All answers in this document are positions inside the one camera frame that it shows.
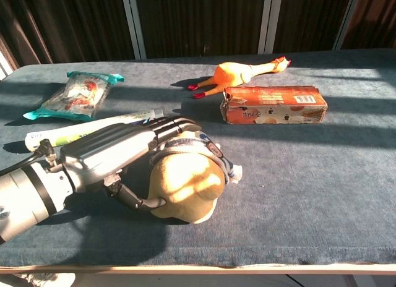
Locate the orange cardboard box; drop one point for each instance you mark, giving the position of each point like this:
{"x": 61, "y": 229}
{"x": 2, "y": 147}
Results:
{"x": 272, "y": 106}

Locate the white yellow long tube package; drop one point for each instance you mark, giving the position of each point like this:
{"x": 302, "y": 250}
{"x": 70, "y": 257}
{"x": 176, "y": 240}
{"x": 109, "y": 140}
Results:
{"x": 62, "y": 140}

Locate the grey-blue table cloth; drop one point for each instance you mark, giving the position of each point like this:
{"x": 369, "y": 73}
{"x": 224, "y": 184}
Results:
{"x": 278, "y": 191}

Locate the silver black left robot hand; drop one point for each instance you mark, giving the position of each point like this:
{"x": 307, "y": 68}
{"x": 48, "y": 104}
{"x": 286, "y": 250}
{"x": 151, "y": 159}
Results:
{"x": 108, "y": 154}

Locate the clear snack bag teal ends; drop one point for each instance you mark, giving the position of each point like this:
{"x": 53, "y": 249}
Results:
{"x": 77, "y": 96}

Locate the beige patterned object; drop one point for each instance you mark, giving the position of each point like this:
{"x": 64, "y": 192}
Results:
{"x": 46, "y": 280}

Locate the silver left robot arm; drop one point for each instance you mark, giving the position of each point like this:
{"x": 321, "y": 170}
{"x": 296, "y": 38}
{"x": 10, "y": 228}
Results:
{"x": 28, "y": 197}

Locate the yellow plush toy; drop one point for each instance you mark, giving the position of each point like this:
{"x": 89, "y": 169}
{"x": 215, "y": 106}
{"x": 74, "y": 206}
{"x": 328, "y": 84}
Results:
{"x": 185, "y": 175}

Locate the dark brown curtain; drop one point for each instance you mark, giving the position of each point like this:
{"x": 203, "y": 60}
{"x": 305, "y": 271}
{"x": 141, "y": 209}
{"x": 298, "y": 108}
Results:
{"x": 374, "y": 18}
{"x": 77, "y": 24}
{"x": 309, "y": 18}
{"x": 201, "y": 21}

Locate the yellow rubber chicken toy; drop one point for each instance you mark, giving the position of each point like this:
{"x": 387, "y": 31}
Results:
{"x": 232, "y": 75}

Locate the white window frame post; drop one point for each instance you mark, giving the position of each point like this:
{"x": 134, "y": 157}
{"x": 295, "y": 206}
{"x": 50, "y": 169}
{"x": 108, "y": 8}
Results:
{"x": 133, "y": 21}
{"x": 269, "y": 21}
{"x": 346, "y": 21}

